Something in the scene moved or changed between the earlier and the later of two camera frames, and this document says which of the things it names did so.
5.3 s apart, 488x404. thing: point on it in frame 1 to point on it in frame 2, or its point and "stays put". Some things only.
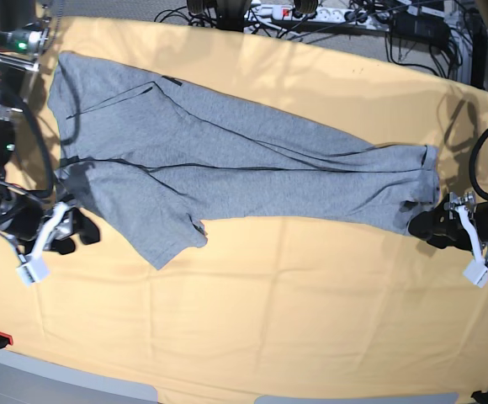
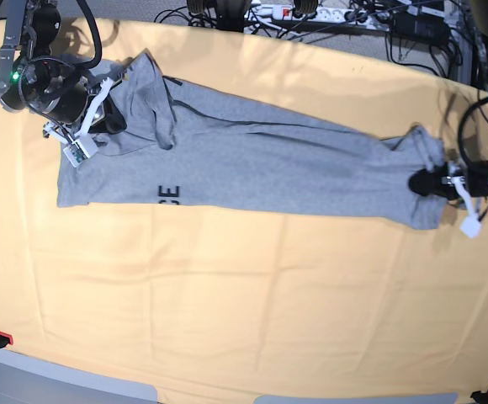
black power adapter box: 421,29 stays put
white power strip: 347,16 stays put
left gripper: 48,225 to 71,108
